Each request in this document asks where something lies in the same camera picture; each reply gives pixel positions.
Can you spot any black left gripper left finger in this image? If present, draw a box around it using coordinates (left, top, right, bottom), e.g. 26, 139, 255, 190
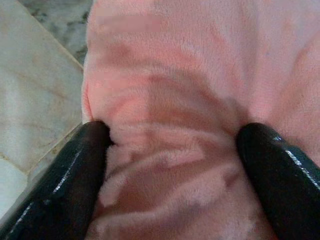
0, 120, 115, 240

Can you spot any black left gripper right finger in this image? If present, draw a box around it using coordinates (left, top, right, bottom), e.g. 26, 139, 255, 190
236, 122, 320, 240

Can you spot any pink dotted plush pillow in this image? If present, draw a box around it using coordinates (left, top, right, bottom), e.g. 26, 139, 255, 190
81, 0, 320, 240

